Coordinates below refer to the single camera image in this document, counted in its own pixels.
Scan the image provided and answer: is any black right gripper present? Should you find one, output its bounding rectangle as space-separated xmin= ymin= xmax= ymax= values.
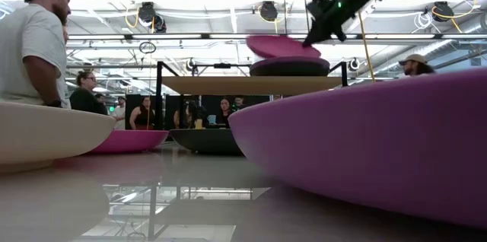
xmin=302 ymin=0 xmax=385 ymax=47

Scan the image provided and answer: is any magenta plastic plate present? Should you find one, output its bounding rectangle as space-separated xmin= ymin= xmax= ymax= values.
xmin=246 ymin=35 xmax=323 ymax=59
xmin=89 ymin=129 xmax=170 ymax=154

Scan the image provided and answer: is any dark grey plastic plate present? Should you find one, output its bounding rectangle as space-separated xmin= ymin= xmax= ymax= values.
xmin=169 ymin=128 xmax=244 ymax=156
xmin=249 ymin=56 xmax=331 ymax=78

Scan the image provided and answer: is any purple plastic plate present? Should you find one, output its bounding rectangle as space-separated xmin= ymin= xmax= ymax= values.
xmin=227 ymin=67 xmax=487 ymax=231

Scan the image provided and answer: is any beige plastic plate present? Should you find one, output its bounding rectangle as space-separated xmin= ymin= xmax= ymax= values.
xmin=0 ymin=100 xmax=117 ymax=174

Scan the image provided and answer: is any person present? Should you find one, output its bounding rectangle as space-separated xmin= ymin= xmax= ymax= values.
xmin=173 ymin=99 xmax=209 ymax=129
xmin=231 ymin=95 xmax=247 ymax=113
xmin=69 ymin=70 xmax=110 ymax=116
xmin=128 ymin=95 xmax=156 ymax=131
xmin=0 ymin=0 xmax=73 ymax=110
xmin=397 ymin=53 xmax=438 ymax=78
xmin=111 ymin=95 xmax=127 ymax=131
xmin=215 ymin=97 xmax=234 ymax=128

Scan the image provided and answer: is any long ceiling light bar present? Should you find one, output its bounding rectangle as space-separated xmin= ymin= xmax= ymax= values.
xmin=66 ymin=33 xmax=487 ymax=41

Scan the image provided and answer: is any black partition panel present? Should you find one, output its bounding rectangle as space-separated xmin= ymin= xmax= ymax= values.
xmin=124 ymin=93 xmax=272 ymax=131

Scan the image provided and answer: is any yellow hanging cable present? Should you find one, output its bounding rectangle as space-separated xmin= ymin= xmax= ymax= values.
xmin=356 ymin=9 xmax=377 ymax=83

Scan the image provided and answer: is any wooden shelf with black frame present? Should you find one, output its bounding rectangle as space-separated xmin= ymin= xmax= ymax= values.
xmin=154 ymin=60 xmax=349 ymax=131

